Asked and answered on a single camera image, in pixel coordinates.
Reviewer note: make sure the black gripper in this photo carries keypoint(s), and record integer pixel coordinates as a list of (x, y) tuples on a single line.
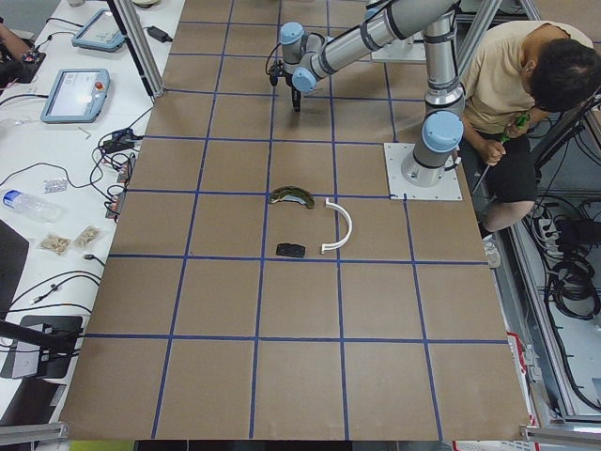
[(293, 91)]

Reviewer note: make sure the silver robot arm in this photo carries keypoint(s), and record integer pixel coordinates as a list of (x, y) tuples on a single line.
[(405, 32)]

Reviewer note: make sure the green curved brake shoe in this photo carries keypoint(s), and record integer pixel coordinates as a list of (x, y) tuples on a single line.
[(291, 193)]

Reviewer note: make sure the black brake pad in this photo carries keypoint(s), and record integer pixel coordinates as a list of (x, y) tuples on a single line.
[(287, 249)]

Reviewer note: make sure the black power adapter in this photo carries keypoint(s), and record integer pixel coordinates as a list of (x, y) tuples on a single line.
[(158, 34)]

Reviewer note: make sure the far blue teach pendant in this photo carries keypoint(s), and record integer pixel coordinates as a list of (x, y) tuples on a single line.
[(100, 33)]

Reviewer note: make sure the blue teach pendant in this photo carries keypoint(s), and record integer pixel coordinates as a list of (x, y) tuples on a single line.
[(77, 96), (100, 33)]

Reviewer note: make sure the near blue teach pendant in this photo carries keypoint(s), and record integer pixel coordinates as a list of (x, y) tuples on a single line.
[(77, 96)]

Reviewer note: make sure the person in beige shirt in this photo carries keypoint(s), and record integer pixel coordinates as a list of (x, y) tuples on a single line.
[(521, 73)]

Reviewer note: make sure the bag of small parts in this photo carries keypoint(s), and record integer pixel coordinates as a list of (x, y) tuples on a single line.
[(54, 243)]

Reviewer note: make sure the clear plastic water bottle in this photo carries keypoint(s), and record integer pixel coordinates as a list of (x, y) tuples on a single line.
[(30, 206)]

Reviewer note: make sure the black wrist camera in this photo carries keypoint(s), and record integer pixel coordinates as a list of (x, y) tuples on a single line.
[(275, 72)]

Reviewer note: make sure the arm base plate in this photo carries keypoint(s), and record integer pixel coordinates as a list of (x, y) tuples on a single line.
[(408, 51), (407, 180)]

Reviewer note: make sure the white curved plastic bracket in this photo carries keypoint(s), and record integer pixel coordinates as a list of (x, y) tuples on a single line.
[(344, 232)]

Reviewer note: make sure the aluminium frame post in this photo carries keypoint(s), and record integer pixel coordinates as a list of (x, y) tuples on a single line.
[(129, 25)]

